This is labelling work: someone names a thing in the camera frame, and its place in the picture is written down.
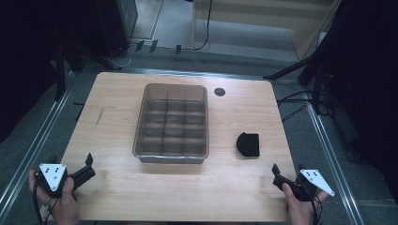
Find black folded cloth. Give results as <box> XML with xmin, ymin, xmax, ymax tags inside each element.
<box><xmin>236</xmin><ymin>131</ymin><xmax>261</xmax><ymax>158</ymax></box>

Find dark cabinet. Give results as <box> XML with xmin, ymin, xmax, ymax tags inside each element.
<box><xmin>95</xmin><ymin>0</ymin><xmax>139</xmax><ymax>58</ymax></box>

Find black hanging cable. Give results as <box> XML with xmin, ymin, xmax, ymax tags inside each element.
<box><xmin>182</xmin><ymin>0</ymin><xmax>214</xmax><ymax>53</ymax></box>

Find person's right hand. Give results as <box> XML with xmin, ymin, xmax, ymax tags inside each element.
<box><xmin>281</xmin><ymin>182</ymin><xmax>330</xmax><ymax>225</ymax></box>

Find person's left hand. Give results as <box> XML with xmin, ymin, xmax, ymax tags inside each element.
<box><xmin>27</xmin><ymin>169</ymin><xmax>81</xmax><ymax>225</ymax></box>

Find clear plastic divided storage box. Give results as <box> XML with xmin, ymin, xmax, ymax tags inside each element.
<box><xmin>131</xmin><ymin>82</ymin><xmax>210</xmax><ymax>165</ymax></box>

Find black tripod stand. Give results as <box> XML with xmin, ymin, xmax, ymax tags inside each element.
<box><xmin>262</xmin><ymin>51</ymin><xmax>334</xmax><ymax>117</ymax></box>
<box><xmin>54</xmin><ymin>38</ymin><xmax>124</xmax><ymax>101</ymax></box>

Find white floor cable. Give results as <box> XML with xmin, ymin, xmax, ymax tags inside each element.
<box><xmin>107</xmin><ymin>42</ymin><xmax>139</xmax><ymax>68</ymax></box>

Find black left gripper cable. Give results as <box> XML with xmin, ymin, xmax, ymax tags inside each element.
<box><xmin>32</xmin><ymin>176</ymin><xmax>61</xmax><ymax>225</ymax></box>

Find white frame shelf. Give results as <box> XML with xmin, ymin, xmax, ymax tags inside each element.
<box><xmin>190</xmin><ymin>0</ymin><xmax>343</xmax><ymax>61</ymax></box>

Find metal floor rail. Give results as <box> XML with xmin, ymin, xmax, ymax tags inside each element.
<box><xmin>305</xmin><ymin>102</ymin><xmax>366</xmax><ymax>225</ymax></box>
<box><xmin>0</xmin><ymin>70</ymin><xmax>77</xmax><ymax>208</ymax></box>

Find black floor cables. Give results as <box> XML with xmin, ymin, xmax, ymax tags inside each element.
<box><xmin>276</xmin><ymin>89</ymin><xmax>314</xmax><ymax>124</ymax></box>

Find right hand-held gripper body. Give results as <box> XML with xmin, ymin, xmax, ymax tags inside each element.
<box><xmin>271</xmin><ymin>168</ymin><xmax>336</xmax><ymax>203</ymax></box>

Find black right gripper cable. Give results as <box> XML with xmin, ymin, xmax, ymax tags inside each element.
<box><xmin>308</xmin><ymin>187</ymin><xmax>324</xmax><ymax>225</ymax></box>

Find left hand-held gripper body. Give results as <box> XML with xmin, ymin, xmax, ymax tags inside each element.
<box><xmin>33</xmin><ymin>162</ymin><xmax>97</xmax><ymax>200</ymax></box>

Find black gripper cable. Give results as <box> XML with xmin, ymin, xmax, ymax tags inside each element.
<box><xmin>308</xmin><ymin>187</ymin><xmax>324</xmax><ymax>225</ymax></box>
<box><xmin>32</xmin><ymin>176</ymin><xmax>61</xmax><ymax>225</ymax></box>

